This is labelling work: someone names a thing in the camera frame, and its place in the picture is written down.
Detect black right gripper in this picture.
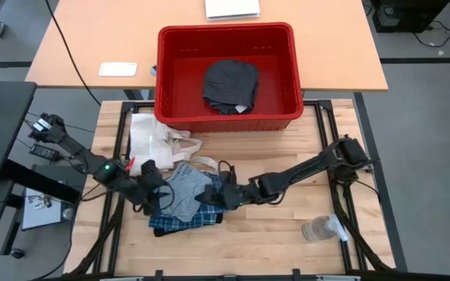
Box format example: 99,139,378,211
195,180,255,211

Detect black power adapter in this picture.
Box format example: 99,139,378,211
28,143,62,162

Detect long black cable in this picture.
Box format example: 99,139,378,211
44,0,102,108

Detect tangled black floor cables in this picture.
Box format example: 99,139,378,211
411,18,450,49

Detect black desk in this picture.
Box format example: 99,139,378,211
0,80,38,183

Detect clear spray bottle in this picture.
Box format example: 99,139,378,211
301,213,350,244

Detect dark grey garment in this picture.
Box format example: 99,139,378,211
202,59,260,116

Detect red plastic bin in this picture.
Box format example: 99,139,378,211
154,21,305,134

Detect beige wooden table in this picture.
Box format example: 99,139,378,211
24,0,390,93

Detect light grey shorts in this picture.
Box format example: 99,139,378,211
157,162,215,224

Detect bunch of keys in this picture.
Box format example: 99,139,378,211
27,194,55,211

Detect white canvas tote bag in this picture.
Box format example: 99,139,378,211
128,112,220,177

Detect black computer tower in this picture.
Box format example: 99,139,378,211
370,0,450,34

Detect white paper sheet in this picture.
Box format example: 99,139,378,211
20,187,75,233
203,0,262,21

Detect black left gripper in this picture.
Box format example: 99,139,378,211
129,158,168,216

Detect black aluminium base frame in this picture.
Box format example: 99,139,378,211
67,98,397,281

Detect black garment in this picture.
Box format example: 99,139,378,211
152,212,224,238

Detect white rectangular pad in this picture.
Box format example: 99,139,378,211
98,61,138,78

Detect blue plaid cloth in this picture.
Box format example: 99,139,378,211
148,171,227,233

